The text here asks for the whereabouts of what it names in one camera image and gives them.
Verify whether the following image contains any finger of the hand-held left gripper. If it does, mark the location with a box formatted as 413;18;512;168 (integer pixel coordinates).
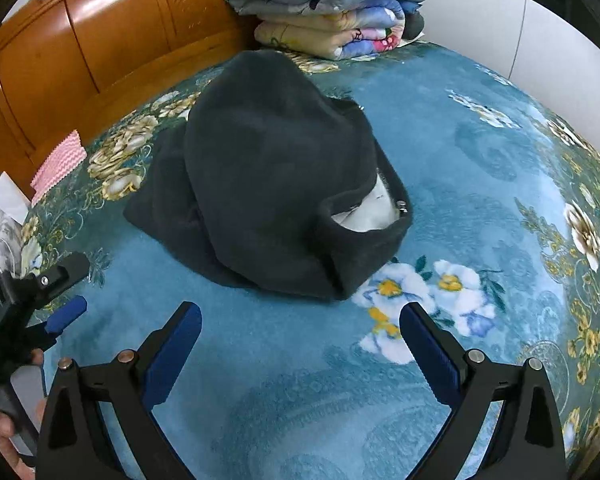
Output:
0;252;91;306
25;295;89;352

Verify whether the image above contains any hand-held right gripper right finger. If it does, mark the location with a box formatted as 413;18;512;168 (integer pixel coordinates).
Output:
399;302;567;480

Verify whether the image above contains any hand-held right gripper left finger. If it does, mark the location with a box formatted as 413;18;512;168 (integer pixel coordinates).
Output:
34;301;203;480

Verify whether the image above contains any black and white fleece jacket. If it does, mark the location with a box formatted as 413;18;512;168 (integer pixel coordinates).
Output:
122;51;413;302

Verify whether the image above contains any person's left hand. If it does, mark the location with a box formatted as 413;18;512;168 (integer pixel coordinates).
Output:
0;349;47;472

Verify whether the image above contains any clear plastic bag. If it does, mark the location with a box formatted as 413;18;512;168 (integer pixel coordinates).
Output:
0;195;28;278

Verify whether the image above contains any white paper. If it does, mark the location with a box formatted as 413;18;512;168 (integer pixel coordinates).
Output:
0;172;32;225

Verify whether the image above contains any pink zigzag cloth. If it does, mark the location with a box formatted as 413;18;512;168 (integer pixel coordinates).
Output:
31;130;87;206

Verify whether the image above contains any teal floral blanket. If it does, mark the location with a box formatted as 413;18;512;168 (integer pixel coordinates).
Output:
20;42;600;480

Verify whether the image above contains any wooden headboard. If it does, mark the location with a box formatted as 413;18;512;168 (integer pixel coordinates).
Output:
0;0;261;196

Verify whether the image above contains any dark cloth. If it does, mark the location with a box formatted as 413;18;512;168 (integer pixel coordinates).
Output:
402;10;426;41

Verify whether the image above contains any stack of folded blankets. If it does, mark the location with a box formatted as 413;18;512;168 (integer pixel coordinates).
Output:
254;0;426;61

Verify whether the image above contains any thin wall cable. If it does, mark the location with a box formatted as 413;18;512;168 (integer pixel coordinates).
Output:
510;0;532;77

